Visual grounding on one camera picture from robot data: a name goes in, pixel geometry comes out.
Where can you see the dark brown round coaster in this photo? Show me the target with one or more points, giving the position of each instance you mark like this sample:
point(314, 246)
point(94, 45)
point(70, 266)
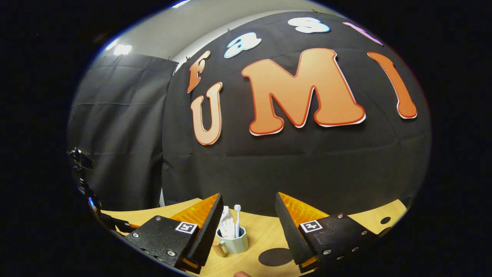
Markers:
point(275, 257)

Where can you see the black backdrop cloth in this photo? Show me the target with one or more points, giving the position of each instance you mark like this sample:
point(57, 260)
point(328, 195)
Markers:
point(269, 169)

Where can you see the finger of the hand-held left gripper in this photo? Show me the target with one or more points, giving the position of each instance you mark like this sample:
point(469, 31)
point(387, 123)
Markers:
point(125, 226)

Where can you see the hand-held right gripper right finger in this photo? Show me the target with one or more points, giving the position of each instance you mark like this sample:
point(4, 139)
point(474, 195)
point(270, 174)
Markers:
point(292, 234)

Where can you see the white toothpaste tube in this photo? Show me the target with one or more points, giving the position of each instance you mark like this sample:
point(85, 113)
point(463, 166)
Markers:
point(227, 227)

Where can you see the ceiling light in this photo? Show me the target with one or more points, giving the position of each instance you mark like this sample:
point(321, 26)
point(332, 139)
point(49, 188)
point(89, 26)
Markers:
point(123, 49)

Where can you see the white toothbrush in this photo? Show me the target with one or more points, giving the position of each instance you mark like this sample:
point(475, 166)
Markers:
point(237, 223)

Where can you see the wooden desktop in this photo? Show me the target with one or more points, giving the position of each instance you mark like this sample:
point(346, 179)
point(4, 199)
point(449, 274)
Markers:
point(261, 231)

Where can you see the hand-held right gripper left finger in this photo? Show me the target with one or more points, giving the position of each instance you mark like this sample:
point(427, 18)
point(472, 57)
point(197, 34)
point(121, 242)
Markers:
point(207, 234)

